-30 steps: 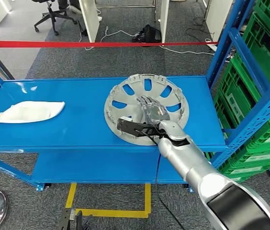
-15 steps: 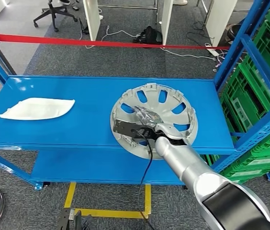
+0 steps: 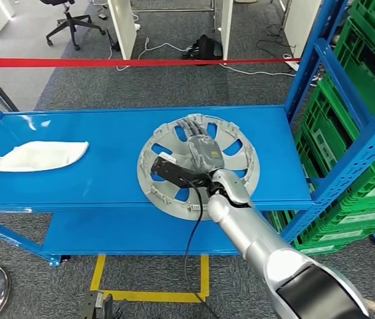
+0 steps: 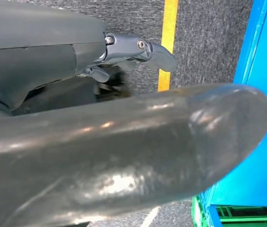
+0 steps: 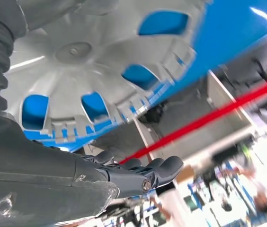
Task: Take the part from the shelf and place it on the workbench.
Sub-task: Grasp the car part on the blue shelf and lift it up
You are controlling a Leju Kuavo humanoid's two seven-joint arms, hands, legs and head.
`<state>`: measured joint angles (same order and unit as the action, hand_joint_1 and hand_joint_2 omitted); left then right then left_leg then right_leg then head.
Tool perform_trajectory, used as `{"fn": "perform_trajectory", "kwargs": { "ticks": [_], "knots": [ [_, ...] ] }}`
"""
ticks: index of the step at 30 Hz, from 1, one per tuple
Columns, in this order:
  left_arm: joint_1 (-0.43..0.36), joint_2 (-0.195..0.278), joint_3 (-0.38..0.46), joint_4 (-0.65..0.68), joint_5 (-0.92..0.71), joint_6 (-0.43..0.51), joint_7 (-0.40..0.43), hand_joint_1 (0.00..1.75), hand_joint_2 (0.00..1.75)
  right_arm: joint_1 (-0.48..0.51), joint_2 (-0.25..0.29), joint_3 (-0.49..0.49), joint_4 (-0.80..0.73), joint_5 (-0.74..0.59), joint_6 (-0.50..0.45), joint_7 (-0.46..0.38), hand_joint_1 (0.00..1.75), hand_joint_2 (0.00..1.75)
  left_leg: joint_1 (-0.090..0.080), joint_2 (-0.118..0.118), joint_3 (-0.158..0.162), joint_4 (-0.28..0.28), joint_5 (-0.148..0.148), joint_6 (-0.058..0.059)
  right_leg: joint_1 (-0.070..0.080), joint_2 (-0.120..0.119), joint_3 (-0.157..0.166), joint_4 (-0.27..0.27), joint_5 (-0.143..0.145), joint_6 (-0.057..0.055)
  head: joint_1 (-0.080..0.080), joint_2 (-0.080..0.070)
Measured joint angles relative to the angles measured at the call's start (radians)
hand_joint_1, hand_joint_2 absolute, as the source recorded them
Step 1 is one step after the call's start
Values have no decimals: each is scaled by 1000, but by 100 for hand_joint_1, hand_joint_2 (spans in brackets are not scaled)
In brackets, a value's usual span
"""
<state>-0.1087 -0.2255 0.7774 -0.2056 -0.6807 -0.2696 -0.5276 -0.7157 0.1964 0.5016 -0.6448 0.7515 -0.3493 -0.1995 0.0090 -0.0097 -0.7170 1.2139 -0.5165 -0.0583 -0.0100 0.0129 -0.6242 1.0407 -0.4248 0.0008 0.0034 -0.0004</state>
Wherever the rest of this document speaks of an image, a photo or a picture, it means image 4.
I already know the black robot body part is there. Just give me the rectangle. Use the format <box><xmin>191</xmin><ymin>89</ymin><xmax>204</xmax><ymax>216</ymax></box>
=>
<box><xmin>12</xmin><ymin>67</ymin><xmax>131</xmax><ymax>116</ymax></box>

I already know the blue metal shelf rack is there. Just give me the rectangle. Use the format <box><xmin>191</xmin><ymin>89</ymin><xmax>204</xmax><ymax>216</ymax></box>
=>
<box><xmin>199</xmin><ymin>0</ymin><xmax>267</xmax><ymax>227</ymax></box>

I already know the yellow floor tape square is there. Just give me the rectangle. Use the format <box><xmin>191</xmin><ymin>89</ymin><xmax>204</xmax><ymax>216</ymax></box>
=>
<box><xmin>157</xmin><ymin>0</ymin><xmax>179</xmax><ymax>92</ymax></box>

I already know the green plastic crate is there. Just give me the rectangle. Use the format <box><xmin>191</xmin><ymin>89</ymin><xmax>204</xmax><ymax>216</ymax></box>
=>
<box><xmin>192</xmin><ymin>195</ymin><xmax>267</xmax><ymax>227</ymax></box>

